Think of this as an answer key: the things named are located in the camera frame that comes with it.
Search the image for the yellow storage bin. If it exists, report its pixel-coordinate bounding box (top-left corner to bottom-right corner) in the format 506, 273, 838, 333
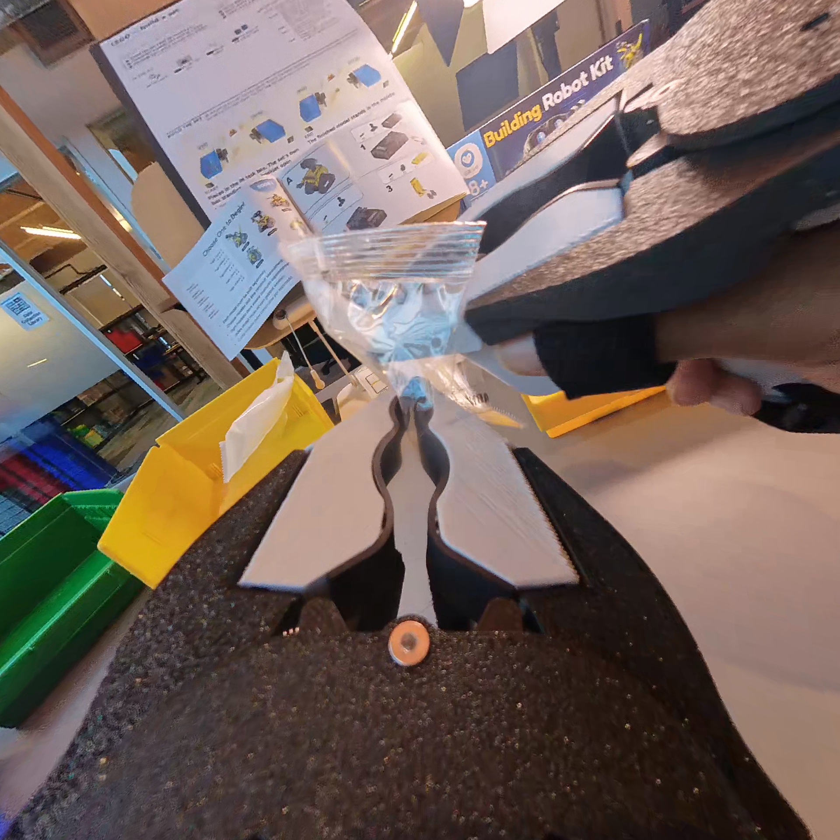
99, 357, 337, 590

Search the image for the person's right hand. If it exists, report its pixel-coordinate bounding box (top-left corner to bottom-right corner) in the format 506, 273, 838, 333
657, 221, 840, 418

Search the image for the green storage bin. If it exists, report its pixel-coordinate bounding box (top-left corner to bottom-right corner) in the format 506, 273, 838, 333
0, 489, 147, 731

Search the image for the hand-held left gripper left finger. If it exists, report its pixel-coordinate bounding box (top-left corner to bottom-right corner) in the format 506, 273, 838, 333
239, 394, 412, 599

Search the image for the instruction booklet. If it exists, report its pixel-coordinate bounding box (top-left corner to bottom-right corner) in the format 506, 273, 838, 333
92, 0, 469, 363

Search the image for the yellow bin with bricks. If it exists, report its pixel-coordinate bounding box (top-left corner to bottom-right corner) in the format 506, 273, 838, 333
523, 381, 673, 439

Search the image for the grey desk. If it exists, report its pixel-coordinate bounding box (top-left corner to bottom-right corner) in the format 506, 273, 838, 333
0, 392, 840, 840

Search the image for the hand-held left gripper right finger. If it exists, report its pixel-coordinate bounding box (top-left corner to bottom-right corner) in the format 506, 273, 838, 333
418, 394, 580, 603

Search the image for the shelf of coloured bins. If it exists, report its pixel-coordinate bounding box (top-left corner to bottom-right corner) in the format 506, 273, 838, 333
0, 322, 187, 536

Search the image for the beige booklet stand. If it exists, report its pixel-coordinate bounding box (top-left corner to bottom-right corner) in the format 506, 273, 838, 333
125, 158, 326, 353

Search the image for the large clear bag white label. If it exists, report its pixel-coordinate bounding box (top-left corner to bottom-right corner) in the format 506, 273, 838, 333
217, 352, 299, 483

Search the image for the wooden support post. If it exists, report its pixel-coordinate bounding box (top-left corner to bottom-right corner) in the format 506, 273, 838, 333
0, 86, 246, 391

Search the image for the small clear bag white label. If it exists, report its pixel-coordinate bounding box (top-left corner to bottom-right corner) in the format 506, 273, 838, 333
280, 221, 529, 429

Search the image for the printed toy box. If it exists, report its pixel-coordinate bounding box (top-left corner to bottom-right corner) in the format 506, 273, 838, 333
447, 20, 655, 198

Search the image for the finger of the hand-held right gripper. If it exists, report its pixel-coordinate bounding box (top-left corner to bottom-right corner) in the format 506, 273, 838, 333
460, 182, 627, 309
476, 99, 631, 253

